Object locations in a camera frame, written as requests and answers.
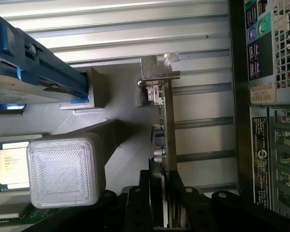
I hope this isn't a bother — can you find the CPU chip with silver lid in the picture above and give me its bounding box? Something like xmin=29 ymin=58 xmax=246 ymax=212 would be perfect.
xmin=0 ymin=141 xmax=31 ymax=189

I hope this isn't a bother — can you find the black PC case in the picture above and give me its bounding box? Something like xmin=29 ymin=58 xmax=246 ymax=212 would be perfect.
xmin=228 ymin=0 xmax=290 ymax=232

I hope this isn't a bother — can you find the black printed label sticker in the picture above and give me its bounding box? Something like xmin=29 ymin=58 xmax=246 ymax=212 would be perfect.
xmin=252 ymin=116 xmax=272 ymax=211

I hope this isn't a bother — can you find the green circuit board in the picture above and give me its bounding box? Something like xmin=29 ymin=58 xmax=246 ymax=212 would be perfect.
xmin=0 ymin=206 xmax=60 ymax=228

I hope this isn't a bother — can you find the grey 3D-printed parts rack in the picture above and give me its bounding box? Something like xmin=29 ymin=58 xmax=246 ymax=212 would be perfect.
xmin=0 ymin=65 xmax=150 ymax=218

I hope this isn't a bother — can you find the tan barcode sticker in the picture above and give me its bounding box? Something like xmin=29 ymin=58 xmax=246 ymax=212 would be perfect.
xmin=249 ymin=83 xmax=277 ymax=105

